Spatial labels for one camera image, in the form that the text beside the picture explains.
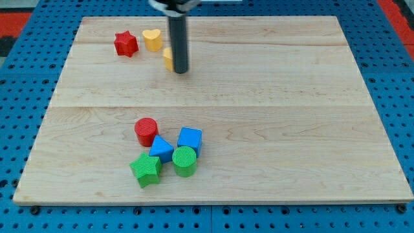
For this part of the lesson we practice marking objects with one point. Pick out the wooden board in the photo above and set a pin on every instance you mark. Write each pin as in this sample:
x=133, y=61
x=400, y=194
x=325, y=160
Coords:
x=285, y=115

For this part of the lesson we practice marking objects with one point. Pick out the green cylinder block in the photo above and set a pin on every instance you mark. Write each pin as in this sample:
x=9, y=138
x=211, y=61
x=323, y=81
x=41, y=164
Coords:
x=185, y=161

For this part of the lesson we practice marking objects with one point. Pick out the red star block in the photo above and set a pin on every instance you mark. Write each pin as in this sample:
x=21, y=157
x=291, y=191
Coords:
x=125, y=44

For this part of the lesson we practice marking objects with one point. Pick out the blue triangle block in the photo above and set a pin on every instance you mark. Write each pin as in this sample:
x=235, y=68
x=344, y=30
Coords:
x=161, y=149

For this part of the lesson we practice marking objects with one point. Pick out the yellow block behind rod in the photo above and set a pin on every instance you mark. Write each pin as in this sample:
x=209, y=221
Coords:
x=168, y=59

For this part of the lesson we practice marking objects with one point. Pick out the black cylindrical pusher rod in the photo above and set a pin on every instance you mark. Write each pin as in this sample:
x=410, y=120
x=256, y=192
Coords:
x=179, y=43

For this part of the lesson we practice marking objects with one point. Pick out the red cylinder block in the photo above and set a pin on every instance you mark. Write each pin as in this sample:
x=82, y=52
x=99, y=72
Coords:
x=146, y=129

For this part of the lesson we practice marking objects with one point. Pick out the green star block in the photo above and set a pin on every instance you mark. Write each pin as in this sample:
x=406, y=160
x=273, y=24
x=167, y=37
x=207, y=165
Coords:
x=146, y=170

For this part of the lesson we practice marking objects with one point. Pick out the blue cube block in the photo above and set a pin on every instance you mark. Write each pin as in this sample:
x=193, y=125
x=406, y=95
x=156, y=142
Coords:
x=191, y=138

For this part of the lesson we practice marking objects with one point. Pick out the yellow heart block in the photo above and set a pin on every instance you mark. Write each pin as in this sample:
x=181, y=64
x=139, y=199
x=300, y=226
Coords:
x=153, y=39

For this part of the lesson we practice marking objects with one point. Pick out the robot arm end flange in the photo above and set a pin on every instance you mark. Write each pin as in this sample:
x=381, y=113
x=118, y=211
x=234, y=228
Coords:
x=174, y=8

